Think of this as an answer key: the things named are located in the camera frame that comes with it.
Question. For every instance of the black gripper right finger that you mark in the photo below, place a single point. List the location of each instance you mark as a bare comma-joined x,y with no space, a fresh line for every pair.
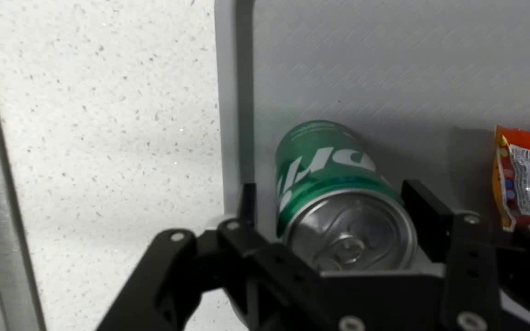
470,270

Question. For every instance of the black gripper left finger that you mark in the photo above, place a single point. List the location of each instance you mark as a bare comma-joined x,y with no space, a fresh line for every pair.
216,264

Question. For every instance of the green Sprite can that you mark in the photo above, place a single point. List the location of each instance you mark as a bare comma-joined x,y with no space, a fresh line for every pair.
332,185

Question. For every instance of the grey plastic tray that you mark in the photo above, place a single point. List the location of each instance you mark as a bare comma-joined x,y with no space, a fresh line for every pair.
400,80

